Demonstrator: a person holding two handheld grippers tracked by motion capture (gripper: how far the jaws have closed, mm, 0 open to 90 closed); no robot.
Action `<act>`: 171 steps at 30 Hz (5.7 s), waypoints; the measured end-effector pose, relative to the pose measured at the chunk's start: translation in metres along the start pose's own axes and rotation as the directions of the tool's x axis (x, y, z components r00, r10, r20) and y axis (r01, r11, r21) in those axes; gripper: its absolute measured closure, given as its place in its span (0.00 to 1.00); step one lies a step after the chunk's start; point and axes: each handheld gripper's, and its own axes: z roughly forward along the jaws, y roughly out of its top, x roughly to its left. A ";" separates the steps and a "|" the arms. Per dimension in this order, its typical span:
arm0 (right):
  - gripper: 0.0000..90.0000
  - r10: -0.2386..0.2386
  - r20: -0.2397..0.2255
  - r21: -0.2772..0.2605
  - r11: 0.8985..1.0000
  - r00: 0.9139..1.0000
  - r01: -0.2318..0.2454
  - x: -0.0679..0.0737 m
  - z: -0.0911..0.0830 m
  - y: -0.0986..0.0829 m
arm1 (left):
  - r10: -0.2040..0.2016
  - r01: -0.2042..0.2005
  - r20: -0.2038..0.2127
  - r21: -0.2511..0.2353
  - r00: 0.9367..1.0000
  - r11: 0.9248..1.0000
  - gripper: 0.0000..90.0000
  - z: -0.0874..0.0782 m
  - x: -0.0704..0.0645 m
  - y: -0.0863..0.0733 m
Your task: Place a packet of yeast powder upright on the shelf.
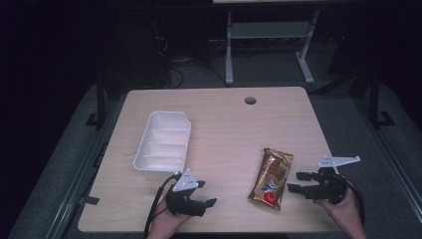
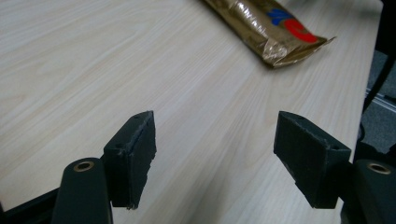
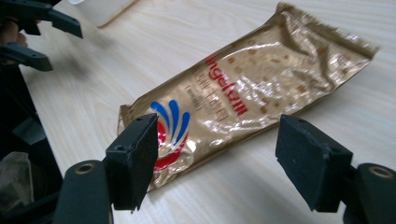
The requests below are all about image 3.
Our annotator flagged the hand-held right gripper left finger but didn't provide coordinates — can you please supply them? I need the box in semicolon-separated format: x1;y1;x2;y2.
102;113;160;213

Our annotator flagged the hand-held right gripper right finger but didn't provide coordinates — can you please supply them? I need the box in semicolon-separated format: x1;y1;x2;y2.
275;114;355;214

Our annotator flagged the golden plastic snack packet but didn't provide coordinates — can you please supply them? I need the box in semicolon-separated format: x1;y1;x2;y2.
117;2;381;192

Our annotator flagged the light wooden board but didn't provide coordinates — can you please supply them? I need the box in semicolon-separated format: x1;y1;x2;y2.
68;0;142;30

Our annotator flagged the grey cloth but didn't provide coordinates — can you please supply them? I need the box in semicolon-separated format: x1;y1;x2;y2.
0;151;35;214

